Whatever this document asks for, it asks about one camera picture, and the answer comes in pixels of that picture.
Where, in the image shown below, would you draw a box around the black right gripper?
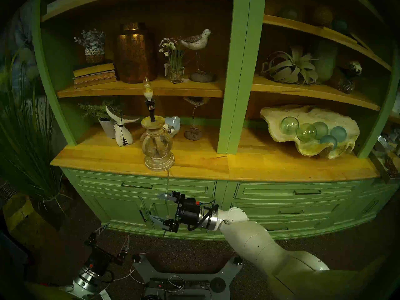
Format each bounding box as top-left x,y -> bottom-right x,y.
148,192 -> 202,233

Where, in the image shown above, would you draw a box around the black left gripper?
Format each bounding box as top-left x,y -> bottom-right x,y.
85,223 -> 130,279

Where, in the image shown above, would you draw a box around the grey robot base platform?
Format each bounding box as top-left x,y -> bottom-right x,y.
132,254 -> 243,300

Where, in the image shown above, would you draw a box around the green cabinet door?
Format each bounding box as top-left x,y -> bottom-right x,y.
142,198 -> 213,234
82,190 -> 147,229
331,190 -> 391,226

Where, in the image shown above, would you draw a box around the carved wooden table lamp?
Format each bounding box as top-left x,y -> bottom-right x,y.
140,98 -> 175,172

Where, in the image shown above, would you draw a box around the green cabinet drawer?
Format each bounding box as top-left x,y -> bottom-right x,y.
266,218 -> 332,236
237,199 -> 349,221
72,173 -> 217,198
234,181 -> 363,200

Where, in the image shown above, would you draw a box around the white whale tail figurine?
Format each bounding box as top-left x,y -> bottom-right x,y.
106,106 -> 140,147

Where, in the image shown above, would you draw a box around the black power strip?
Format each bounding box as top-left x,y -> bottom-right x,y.
149,277 -> 210,291

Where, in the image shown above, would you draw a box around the pale blue shell dish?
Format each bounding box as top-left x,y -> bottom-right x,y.
162,116 -> 181,138

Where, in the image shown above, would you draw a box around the yellow wood stump stool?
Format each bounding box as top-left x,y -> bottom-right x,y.
2,192 -> 57,250

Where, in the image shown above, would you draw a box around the rosemary plant in grey pot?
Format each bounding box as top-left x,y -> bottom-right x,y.
78,99 -> 125,139

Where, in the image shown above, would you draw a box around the striped woven basket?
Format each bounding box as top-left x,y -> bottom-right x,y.
0,179 -> 19,203

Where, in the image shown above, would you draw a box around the candle shaped light bulb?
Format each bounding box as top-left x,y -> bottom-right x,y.
142,77 -> 154,101

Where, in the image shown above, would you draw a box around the tall grass plant in basket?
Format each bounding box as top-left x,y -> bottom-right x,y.
0,37 -> 75,215

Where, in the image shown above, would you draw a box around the white flowers in glass vase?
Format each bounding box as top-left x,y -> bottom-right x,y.
159,37 -> 187,83

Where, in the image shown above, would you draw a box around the old yellowed book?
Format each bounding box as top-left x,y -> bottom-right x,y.
73,71 -> 117,83
73,59 -> 115,78
74,77 -> 118,89

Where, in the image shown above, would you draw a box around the green cabinet hutch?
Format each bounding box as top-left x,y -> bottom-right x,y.
31,0 -> 400,240

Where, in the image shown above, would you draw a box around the clear green glass ball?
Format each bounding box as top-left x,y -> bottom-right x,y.
296,123 -> 317,143
280,117 -> 300,135

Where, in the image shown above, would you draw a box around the large copper vase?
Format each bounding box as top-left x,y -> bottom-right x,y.
113,22 -> 158,83

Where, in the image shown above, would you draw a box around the giant clam shell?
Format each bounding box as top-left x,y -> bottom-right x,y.
260,105 -> 360,159

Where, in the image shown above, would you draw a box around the eucalyptus plant in woven pot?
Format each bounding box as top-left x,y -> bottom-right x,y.
74,29 -> 106,65

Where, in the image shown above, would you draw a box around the speckled shorebird figurine on stone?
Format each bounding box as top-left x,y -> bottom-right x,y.
181,29 -> 218,83

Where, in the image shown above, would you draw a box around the frosted teal glass ball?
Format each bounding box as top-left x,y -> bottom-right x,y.
319,135 -> 338,151
330,126 -> 347,143
312,121 -> 329,140

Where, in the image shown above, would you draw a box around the grey air plant decor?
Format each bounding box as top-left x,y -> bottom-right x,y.
260,46 -> 319,86

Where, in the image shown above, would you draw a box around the pale green glass vase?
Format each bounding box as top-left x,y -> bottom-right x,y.
309,37 -> 339,83

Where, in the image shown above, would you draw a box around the metal tray with trinkets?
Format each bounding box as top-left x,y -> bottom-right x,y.
370,127 -> 400,184

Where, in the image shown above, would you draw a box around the dark green decor sphere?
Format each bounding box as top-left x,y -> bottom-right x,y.
277,6 -> 300,22

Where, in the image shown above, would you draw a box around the woven brown decor sphere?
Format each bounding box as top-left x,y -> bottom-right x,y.
310,5 -> 333,26

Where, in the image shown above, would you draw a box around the dark teal decor sphere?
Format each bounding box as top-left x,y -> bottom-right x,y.
331,17 -> 348,33

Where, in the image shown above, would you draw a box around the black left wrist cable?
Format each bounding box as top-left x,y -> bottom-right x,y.
94,269 -> 115,284

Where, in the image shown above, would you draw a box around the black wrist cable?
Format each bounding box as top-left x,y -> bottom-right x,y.
94,269 -> 115,284
187,204 -> 219,232

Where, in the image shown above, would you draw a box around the thin white cable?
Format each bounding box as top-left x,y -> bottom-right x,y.
108,267 -> 147,286

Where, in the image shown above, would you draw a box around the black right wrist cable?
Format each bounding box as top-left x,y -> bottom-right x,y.
187,204 -> 219,232

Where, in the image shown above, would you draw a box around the wire-legged bird figurine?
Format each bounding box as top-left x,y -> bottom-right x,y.
183,96 -> 211,141

